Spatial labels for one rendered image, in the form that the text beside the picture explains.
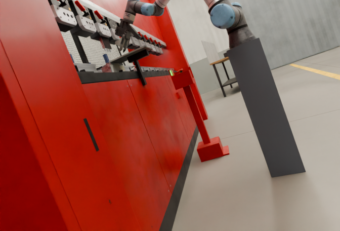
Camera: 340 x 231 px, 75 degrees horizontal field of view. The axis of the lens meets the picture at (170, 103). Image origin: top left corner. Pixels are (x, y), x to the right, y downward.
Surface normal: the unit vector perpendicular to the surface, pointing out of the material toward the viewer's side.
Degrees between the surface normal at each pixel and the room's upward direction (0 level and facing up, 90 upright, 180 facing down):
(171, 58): 90
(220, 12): 97
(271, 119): 90
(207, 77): 90
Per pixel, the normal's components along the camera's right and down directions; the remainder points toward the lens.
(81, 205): 0.91, -0.33
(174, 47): -0.20, 0.15
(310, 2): -0.50, 0.25
